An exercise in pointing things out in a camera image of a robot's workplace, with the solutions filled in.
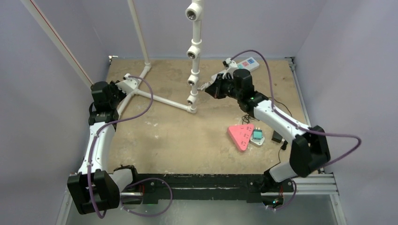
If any white multicolour power strip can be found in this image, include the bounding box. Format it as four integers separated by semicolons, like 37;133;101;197
211;57;260;89

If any pink triangular power socket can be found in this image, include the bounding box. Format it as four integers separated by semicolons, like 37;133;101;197
227;124;254;152

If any white PVC pipe frame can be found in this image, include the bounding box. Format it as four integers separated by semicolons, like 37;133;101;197
21;0;199;114

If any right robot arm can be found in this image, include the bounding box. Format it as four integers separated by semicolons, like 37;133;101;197
205;69;330;191

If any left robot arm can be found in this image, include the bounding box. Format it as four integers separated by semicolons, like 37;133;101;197
67;81;140;215

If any teal white plug adapter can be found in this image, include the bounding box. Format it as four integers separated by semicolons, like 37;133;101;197
250;128;265;146

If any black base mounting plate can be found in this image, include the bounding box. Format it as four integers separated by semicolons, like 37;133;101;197
121;173;294;204

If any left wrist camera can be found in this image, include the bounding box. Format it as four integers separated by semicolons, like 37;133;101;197
116;73;140;95

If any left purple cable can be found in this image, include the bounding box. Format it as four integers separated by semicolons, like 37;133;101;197
86;75;174;219

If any purple cable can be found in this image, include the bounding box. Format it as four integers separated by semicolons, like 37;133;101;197
86;75;174;219
229;49;362;212

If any black cable with adapters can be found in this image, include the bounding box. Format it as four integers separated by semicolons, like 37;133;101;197
242;97;293;164

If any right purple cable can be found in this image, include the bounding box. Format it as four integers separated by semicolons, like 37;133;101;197
229;49;362;212

